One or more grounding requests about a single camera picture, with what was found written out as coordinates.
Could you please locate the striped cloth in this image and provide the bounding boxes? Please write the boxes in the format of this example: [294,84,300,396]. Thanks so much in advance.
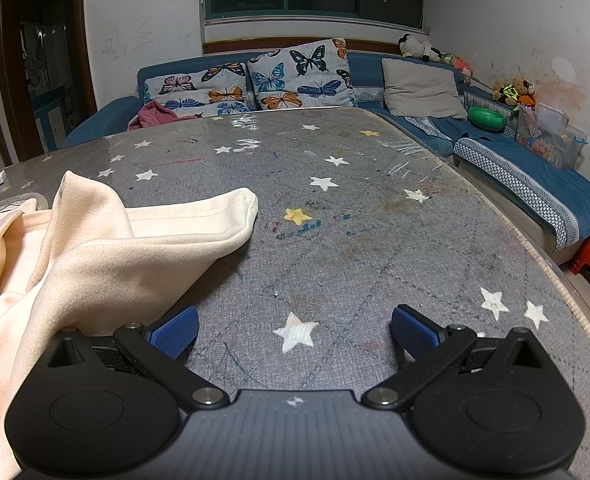
[405,116,456,138]

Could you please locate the clear plastic storage box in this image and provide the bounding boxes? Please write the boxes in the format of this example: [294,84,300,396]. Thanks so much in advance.
[515,105,588,171]

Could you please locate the dark wooden door frame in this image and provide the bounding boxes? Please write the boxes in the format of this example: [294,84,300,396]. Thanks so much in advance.
[0,0,98,161]

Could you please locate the wide butterfly-print cushion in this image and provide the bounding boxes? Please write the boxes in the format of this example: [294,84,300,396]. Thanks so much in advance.
[144,62,256,118]

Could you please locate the pink plush toy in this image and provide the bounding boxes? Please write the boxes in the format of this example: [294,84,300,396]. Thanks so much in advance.
[442,52,476,81]

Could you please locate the cream garment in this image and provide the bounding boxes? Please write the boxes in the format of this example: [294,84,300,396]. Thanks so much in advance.
[0,170,260,480]

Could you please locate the square butterfly-print cushion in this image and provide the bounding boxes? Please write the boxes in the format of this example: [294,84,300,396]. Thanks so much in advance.
[247,37,356,111]

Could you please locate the orange yellow plush toys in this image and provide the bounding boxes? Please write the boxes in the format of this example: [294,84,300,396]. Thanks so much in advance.
[492,77,538,108]

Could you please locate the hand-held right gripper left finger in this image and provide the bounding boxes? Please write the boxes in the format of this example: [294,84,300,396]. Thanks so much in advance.
[47,305,230,409]

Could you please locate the pink cloth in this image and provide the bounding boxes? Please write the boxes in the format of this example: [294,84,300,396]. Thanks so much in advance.
[127,100,196,132]

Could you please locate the blue corner sofa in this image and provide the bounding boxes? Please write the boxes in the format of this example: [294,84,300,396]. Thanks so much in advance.
[60,50,590,253]

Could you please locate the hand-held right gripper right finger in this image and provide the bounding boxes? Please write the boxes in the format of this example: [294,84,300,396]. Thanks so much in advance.
[362,304,546,409]

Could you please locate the grey star-print table cover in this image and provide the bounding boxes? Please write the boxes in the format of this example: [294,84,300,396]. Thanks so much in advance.
[0,107,590,480]

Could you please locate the blue cabinet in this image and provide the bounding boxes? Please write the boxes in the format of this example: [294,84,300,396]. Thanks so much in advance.
[32,87,76,148]

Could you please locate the plain grey cushion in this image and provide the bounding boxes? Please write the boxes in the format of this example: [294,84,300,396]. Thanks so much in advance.
[381,58,468,121]

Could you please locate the green round toy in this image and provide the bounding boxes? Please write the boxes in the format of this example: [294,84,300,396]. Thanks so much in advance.
[467,106,506,132]

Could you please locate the black and white plush toy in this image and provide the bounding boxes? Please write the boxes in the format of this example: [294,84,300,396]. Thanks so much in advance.
[399,34,443,61]

